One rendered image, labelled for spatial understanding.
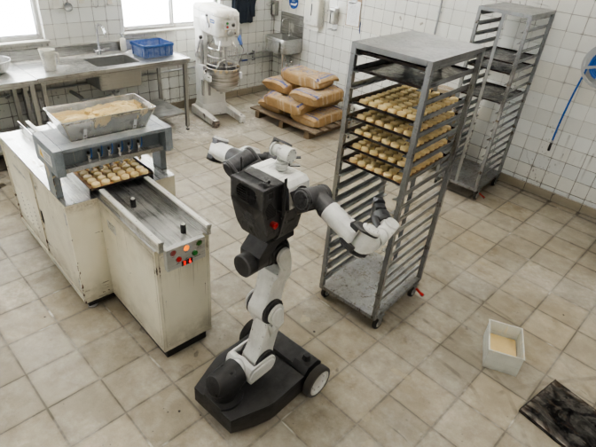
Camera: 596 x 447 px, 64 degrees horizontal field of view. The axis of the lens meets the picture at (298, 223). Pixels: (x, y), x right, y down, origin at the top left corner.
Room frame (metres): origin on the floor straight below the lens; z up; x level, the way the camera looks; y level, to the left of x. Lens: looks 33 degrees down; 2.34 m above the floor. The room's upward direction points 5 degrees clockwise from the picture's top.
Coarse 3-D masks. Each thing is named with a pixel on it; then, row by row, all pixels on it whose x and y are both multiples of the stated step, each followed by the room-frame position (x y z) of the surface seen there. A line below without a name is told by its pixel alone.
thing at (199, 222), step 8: (144, 176) 2.62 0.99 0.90; (152, 184) 2.55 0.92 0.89; (160, 192) 2.48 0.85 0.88; (168, 192) 2.45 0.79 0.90; (168, 200) 2.42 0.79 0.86; (176, 200) 2.37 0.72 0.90; (176, 208) 2.35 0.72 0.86; (184, 208) 2.29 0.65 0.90; (184, 216) 2.29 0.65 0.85; (192, 216) 2.23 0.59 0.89; (200, 216) 2.22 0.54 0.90; (200, 224) 2.17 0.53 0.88; (208, 224) 2.14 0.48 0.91; (208, 232) 2.14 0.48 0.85
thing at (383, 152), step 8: (360, 144) 2.67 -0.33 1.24; (368, 144) 2.67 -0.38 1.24; (376, 144) 2.68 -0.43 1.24; (440, 144) 2.79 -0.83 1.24; (368, 152) 2.59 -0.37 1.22; (376, 152) 2.56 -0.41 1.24; (384, 152) 2.58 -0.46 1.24; (392, 152) 2.60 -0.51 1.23; (424, 152) 2.63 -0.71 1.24; (432, 152) 2.69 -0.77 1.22; (392, 160) 2.47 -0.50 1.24; (400, 160) 2.52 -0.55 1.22; (416, 160) 2.54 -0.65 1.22
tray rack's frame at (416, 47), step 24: (360, 48) 2.61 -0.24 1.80; (384, 48) 2.54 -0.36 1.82; (408, 48) 2.60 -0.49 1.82; (432, 48) 2.66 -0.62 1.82; (456, 48) 2.72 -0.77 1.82; (480, 48) 2.78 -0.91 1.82; (456, 144) 2.83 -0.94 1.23; (360, 264) 2.92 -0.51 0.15; (336, 288) 2.61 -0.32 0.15; (360, 288) 2.64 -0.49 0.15; (408, 288) 2.69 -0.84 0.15; (360, 312) 2.42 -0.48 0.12
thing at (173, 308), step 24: (120, 192) 2.50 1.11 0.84; (144, 192) 2.53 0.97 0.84; (144, 216) 2.26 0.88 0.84; (168, 216) 2.28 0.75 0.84; (120, 240) 2.24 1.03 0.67; (144, 240) 2.03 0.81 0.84; (168, 240) 2.05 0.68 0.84; (120, 264) 2.28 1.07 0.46; (144, 264) 2.04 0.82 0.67; (192, 264) 2.10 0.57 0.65; (120, 288) 2.32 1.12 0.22; (144, 288) 2.06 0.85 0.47; (168, 288) 1.98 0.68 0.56; (192, 288) 2.09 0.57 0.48; (144, 312) 2.09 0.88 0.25; (168, 312) 1.97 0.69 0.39; (192, 312) 2.09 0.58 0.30; (168, 336) 1.96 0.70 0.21; (192, 336) 2.08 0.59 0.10
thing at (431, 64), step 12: (432, 60) 2.37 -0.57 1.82; (432, 72) 2.36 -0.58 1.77; (420, 96) 2.36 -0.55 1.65; (420, 108) 2.35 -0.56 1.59; (420, 120) 2.35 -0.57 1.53; (408, 156) 2.36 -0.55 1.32; (408, 168) 2.35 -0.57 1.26; (408, 180) 2.36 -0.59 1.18; (396, 204) 2.36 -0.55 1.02; (396, 216) 2.35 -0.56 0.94; (384, 264) 2.36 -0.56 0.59; (384, 276) 2.35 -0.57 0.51; (372, 312) 2.36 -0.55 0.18
